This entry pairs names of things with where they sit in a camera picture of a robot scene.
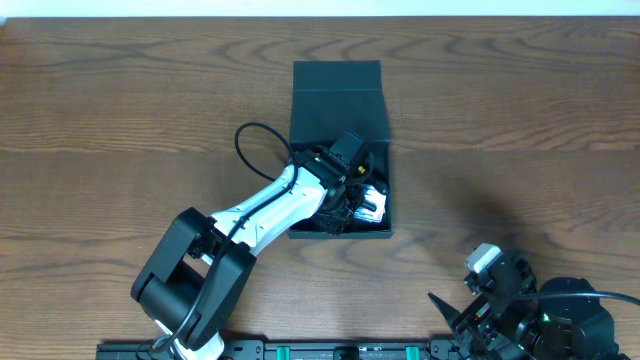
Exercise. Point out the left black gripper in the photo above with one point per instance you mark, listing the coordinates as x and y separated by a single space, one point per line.
347 206

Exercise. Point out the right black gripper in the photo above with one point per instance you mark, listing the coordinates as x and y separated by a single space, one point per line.
484 315

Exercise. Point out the blue precision screwdriver set case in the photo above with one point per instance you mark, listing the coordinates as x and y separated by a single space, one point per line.
372 207

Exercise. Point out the black handled screwdriver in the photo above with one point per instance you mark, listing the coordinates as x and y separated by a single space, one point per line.
370 178

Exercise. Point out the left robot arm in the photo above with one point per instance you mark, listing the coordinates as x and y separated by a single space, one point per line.
195 275

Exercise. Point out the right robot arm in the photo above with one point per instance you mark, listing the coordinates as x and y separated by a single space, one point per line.
564 320

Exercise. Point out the dark green open box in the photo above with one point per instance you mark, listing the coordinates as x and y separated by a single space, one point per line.
339 122

